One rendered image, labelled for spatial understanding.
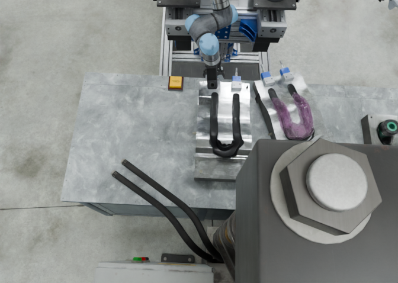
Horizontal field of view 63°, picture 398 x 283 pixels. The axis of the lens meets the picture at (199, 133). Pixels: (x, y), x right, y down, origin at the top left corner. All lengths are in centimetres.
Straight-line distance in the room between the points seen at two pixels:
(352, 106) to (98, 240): 181
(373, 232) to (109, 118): 150
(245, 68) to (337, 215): 227
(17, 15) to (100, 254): 219
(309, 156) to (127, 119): 144
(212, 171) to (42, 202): 144
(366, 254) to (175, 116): 141
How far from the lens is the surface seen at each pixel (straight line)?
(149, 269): 91
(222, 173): 156
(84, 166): 170
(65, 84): 289
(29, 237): 261
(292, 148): 39
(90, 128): 176
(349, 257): 40
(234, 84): 167
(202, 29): 139
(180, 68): 254
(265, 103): 170
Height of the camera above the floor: 237
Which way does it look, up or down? 69 degrees down
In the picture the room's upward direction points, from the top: 4 degrees clockwise
